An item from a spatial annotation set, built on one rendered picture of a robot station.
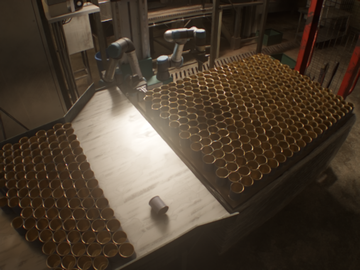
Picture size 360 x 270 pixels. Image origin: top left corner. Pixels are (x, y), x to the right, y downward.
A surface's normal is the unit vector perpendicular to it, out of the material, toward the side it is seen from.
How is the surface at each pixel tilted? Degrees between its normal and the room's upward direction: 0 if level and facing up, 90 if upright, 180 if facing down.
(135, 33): 90
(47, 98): 90
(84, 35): 90
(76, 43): 90
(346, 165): 0
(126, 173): 0
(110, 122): 0
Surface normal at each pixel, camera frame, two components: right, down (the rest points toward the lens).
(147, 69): 0.50, 0.58
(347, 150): 0.00, -0.74
